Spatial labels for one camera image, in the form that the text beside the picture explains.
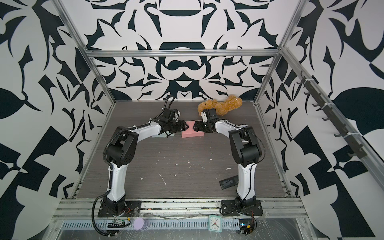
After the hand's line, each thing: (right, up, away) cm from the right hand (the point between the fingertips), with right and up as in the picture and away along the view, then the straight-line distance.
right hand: (197, 126), depth 100 cm
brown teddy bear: (+17, +12, +2) cm, 20 cm away
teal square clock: (+7, -42, -31) cm, 53 cm away
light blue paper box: (-19, -4, -17) cm, 25 cm away
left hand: (-7, +1, -1) cm, 7 cm away
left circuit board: (-39, -45, -28) cm, 66 cm away
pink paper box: (-5, -4, -3) cm, 7 cm away
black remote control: (+17, -29, -18) cm, 39 cm away
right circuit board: (+22, -45, -29) cm, 58 cm away
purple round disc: (-25, -38, -37) cm, 59 cm away
